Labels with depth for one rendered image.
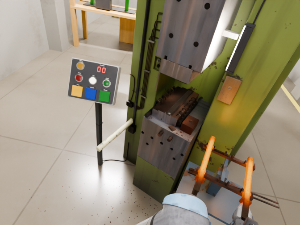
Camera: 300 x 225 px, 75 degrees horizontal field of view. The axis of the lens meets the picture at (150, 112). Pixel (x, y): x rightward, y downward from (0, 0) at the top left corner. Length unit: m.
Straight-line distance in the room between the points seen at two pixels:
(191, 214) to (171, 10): 0.94
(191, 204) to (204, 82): 1.29
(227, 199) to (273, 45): 0.93
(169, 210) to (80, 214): 1.54
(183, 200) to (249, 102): 0.89
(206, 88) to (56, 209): 1.67
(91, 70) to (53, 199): 1.25
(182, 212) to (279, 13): 0.96
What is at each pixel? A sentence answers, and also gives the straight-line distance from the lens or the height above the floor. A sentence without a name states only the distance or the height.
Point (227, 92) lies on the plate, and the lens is 1.27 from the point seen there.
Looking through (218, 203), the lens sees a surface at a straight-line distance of 1.40.
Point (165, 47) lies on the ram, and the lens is 1.19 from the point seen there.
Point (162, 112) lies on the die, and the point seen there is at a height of 0.99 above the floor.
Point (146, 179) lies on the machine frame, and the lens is 1.91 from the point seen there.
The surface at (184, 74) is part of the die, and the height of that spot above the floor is 1.32.
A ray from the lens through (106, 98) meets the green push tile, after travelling 1.42.
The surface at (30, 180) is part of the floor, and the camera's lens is 2.29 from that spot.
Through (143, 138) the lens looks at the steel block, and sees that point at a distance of 1.55.
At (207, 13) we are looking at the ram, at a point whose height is 1.66.
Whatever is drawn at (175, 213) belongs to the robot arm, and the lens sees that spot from 0.52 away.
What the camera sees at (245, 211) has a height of 0.98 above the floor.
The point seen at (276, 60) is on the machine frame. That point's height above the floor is 1.51.
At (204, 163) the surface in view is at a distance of 1.16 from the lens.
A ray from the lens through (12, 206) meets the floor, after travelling 2.20.
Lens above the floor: 1.84
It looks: 39 degrees down
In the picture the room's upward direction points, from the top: 11 degrees clockwise
